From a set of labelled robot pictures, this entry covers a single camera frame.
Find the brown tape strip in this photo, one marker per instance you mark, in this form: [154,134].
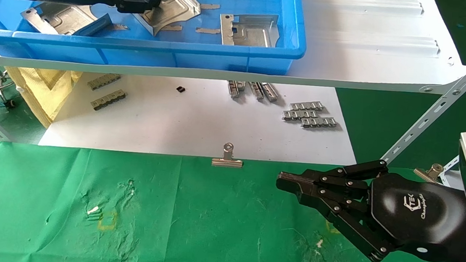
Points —
[210,6]
[208,30]
[121,27]
[172,27]

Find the yellow cloth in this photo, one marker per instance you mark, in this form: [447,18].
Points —
[42,89]

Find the blue plastic bin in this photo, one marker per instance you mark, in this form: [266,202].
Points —
[138,53]

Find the white board sheet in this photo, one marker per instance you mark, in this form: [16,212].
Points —
[183,118]

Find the white metal shelf board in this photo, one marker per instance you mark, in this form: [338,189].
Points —
[369,62]

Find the grey metal clip strip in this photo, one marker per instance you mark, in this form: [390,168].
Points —
[307,106]
[236,88]
[270,92]
[319,122]
[299,115]
[256,91]
[109,100]
[104,81]

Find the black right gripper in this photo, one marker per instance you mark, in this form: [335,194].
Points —
[415,214]

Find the small black block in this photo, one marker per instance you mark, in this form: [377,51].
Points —
[181,89]

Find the green table cloth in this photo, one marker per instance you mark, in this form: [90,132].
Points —
[216,222]

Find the bent sheet metal part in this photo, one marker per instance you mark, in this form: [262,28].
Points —
[176,5]
[63,17]
[250,33]

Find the silver binder clip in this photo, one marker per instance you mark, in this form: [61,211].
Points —
[436,169]
[227,162]

